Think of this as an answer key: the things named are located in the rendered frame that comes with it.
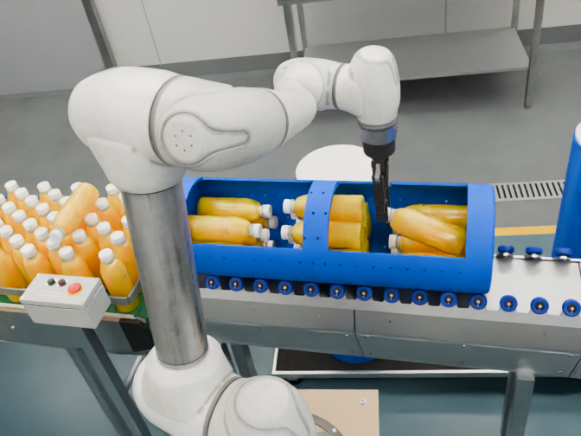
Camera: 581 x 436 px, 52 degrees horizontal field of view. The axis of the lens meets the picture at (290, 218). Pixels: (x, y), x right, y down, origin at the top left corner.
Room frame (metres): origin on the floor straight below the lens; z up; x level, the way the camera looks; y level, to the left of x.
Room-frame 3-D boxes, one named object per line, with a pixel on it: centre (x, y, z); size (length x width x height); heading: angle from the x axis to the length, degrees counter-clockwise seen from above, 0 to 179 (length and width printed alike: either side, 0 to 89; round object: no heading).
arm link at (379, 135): (1.15, -0.23, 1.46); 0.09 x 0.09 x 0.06
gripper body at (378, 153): (1.15, -0.23, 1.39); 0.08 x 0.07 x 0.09; 160
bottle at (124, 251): (1.38, 0.51, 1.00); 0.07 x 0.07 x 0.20
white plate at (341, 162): (1.62, -0.18, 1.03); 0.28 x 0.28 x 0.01
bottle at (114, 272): (1.31, 0.53, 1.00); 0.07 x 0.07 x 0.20
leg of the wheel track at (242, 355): (1.47, 0.28, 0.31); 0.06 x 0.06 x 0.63; 70
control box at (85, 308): (1.22, 0.66, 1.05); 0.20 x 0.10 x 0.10; 70
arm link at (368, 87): (1.16, -0.22, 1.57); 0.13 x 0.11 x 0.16; 55
